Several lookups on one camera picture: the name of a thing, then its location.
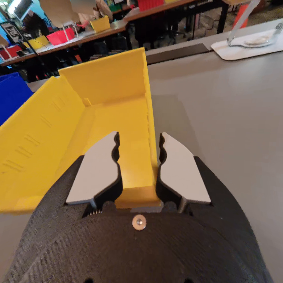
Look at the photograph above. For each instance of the blue plastic bin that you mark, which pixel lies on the blue plastic bin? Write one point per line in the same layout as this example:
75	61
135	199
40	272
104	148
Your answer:
12	97

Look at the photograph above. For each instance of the grey desk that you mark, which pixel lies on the grey desk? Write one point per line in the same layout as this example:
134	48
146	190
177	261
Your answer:
221	110

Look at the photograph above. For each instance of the white flat tray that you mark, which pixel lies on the white flat tray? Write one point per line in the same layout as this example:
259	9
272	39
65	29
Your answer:
225	52

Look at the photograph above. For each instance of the black desk strip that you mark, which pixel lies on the black desk strip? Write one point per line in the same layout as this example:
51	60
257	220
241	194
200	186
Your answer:
176	54

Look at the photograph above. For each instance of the orange traffic cone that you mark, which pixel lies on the orange traffic cone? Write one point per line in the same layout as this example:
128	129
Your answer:
240	15

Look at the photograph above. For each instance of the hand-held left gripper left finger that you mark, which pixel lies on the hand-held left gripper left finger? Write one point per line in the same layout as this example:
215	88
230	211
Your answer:
95	172

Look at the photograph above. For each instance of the clear plastic holder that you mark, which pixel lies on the clear plastic holder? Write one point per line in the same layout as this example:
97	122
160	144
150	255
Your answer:
245	15

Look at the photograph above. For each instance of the large yellow plastic bin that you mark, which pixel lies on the large yellow plastic bin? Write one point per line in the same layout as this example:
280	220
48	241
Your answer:
110	84

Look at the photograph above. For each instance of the black tripod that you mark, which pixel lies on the black tripod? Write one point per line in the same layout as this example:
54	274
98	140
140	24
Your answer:
33	49

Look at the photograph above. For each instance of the small yellow plastic bin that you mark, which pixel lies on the small yellow plastic bin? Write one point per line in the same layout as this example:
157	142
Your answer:
100	24
37	42

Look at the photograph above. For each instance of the wooden top work table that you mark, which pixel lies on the wooden top work table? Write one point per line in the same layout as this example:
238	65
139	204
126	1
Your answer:
159	11
88	35

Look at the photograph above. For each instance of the black and white marker sign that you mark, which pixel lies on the black and white marker sign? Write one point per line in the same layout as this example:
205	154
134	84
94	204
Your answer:
11	32

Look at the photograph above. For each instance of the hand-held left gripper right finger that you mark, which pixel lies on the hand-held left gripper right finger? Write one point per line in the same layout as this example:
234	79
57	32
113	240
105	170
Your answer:
183	176

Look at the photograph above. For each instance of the red plastic bin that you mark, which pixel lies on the red plastic bin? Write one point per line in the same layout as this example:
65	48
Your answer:
59	37
11	52
150	4

